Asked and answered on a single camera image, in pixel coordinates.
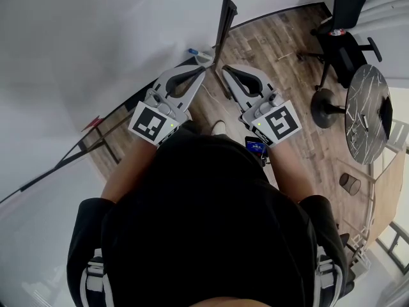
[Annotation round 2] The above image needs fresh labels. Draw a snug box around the grey harness strap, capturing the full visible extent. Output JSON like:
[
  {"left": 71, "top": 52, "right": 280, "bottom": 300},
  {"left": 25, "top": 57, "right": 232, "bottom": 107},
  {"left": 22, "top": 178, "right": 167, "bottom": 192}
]
[
  {"left": 314, "top": 246, "right": 344, "bottom": 307},
  {"left": 79, "top": 248, "right": 114, "bottom": 307}
]

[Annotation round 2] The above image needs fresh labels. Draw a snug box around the black t-shirt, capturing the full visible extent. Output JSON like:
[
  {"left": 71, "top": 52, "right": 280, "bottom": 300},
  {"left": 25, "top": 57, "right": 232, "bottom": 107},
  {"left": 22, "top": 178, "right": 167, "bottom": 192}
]
[{"left": 66, "top": 122, "right": 355, "bottom": 307}]

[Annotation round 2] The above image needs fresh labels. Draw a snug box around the thin white cable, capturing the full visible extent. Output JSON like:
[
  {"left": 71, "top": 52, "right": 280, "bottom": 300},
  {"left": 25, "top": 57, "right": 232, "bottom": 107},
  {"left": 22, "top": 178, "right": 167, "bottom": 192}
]
[{"left": 204, "top": 86, "right": 239, "bottom": 113}]

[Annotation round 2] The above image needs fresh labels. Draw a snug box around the black metal stand base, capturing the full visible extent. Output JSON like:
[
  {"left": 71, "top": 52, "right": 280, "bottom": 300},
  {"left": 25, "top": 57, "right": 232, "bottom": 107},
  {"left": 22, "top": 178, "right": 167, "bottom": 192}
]
[{"left": 79, "top": 106, "right": 135, "bottom": 164}]

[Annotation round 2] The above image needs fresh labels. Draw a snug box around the flat black item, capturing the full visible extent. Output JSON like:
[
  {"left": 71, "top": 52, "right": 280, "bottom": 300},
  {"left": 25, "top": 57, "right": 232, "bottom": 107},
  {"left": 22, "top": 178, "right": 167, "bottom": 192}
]
[{"left": 380, "top": 96, "right": 394, "bottom": 140}]

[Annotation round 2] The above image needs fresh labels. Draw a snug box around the black mesh wastebasket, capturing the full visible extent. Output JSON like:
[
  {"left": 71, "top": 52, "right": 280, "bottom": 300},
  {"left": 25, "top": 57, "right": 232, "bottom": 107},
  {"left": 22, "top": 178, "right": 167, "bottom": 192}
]
[{"left": 338, "top": 173, "right": 362, "bottom": 196}]

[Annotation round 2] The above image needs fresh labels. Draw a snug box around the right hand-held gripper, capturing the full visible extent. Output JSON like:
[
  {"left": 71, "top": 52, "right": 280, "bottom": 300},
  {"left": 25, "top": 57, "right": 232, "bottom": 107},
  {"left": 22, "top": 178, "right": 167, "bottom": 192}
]
[{"left": 222, "top": 65, "right": 301, "bottom": 148}]

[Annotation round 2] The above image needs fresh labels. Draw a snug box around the person's right white shoe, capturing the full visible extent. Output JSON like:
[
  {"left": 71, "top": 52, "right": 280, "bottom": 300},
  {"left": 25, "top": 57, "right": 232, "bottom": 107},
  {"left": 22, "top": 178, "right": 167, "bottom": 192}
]
[{"left": 210, "top": 120, "right": 226, "bottom": 136}]

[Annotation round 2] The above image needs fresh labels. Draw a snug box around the person's face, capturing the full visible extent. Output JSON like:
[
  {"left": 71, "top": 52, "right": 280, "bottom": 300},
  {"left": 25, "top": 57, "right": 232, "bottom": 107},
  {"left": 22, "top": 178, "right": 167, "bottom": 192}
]
[{"left": 188, "top": 297, "right": 272, "bottom": 307}]

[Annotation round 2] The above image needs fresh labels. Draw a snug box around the black marble round table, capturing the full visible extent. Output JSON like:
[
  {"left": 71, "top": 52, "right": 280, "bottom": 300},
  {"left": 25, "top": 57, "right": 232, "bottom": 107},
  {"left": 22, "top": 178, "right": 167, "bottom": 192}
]
[{"left": 310, "top": 64, "right": 394, "bottom": 166}]

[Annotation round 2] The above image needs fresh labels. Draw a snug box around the black stand leg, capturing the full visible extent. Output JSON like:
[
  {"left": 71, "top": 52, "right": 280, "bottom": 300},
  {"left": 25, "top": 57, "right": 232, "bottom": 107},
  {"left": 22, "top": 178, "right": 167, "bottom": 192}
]
[{"left": 213, "top": 65, "right": 235, "bottom": 100}]

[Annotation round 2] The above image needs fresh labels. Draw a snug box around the black office chair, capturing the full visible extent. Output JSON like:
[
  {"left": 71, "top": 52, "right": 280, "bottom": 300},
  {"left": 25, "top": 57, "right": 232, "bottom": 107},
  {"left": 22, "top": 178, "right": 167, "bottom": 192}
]
[{"left": 309, "top": 0, "right": 383, "bottom": 93}]

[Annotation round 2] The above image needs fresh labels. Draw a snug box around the light wooden table white frame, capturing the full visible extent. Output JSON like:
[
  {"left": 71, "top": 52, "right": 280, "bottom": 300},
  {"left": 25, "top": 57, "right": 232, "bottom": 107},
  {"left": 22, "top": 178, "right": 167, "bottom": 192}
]
[{"left": 335, "top": 145, "right": 406, "bottom": 268}]

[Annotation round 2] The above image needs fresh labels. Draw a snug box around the person's right forearm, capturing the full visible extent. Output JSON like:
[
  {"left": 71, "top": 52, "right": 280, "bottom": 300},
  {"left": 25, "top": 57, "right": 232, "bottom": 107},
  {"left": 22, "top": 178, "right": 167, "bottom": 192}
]
[{"left": 266, "top": 139, "right": 316, "bottom": 204}]

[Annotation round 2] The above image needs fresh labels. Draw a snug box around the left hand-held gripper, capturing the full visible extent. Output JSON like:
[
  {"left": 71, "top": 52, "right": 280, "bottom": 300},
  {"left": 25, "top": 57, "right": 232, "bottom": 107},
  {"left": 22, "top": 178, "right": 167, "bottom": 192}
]
[{"left": 128, "top": 65, "right": 206, "bottom": 146}]

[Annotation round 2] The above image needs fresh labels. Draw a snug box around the person's left forearm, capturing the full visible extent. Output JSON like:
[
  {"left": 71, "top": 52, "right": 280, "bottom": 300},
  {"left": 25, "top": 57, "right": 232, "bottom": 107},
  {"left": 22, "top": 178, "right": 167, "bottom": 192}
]
[{"left": 100, "top": 138, "right": 160, "bottom": 204}]

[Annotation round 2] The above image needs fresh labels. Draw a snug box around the red triangular tag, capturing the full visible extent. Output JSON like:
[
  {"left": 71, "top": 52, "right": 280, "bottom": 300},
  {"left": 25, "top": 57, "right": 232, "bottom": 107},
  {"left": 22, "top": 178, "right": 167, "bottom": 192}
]
[{"left": 81, "top": 115, "right": 105, "bottom": 132}]

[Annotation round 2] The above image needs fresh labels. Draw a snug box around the black device with blue screen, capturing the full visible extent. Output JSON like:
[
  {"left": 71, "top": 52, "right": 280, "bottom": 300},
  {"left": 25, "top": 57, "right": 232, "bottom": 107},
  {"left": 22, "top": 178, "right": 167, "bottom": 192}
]
[{"left": 244, "top": 136, "right": 270, "bottom": 168}]

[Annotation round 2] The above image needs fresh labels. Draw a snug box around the black framed window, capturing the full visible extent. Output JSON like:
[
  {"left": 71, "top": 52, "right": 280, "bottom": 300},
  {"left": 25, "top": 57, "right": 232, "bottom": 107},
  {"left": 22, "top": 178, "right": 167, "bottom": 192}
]
[{"left": 375, "top": 221, "right": 409, "bottom": 275}]

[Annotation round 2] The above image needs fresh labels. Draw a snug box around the small blue-capped white object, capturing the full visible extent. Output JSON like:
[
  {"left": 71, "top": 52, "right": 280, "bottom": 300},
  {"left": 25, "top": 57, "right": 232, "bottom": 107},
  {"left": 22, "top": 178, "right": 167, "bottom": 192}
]
[{"left": 187, "top": 48, "right": 213, "bottom": 61}]

